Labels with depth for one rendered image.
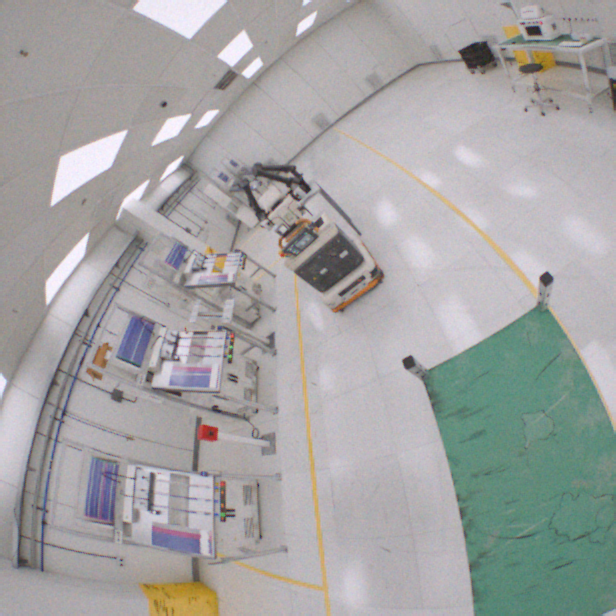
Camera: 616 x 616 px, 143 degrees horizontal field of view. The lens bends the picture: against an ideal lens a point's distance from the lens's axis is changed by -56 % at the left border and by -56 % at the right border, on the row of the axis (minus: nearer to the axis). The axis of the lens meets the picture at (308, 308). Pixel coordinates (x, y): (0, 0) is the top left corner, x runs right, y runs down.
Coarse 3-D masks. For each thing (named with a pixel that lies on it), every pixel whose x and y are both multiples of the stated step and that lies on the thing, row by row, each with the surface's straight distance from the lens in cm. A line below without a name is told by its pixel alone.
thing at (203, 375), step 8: (176, 368) 250; (184, 368) 246; (192, 368) 243; (200, 368) 241; (208, 368) 238; (216, 368) 236; (176, 376) 246; (184, 376) 242; (192, 376) 239; (200, 376) 237; (208, 376) 234; (216, 376) 232; (168, 384) 245; (176, 384) 242; (184, 384) 238; (192, 384) 235; (200, 384) 233; (208, 384) 230; (216, 384) 228
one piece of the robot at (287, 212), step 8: (288, 200) 214; (296, 200) 223; (280, 208) 216; (288, 208) 215; (296, 208) 216; (272, 216) 218; (280, 216) 218; (288, 216) 218; (296, 216) 218; (288, 224) 220
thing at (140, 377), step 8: (112, 312) 278; (136, 312) 277; (104, 328) 269; (224, 328) 265; (96, 344) 261; (88, 360) 254; (112, 360) 253; (120, 360) 250; (120, 368) 264; (128, 368) 256; (136, 368) 251; (136, 376) 264; (144, 376) 254; (240, 408) 263; (248, 408) 253
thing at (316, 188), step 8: (312, 184) 287; (312, 192) 267; (320, 192) 263; (304, 200) 267; (328, 200) 268; (336, 208) 274; (344, 216) 280; (280, 224) 272; (352, 224) 287; (280, 232) 275; (360, 232) 296
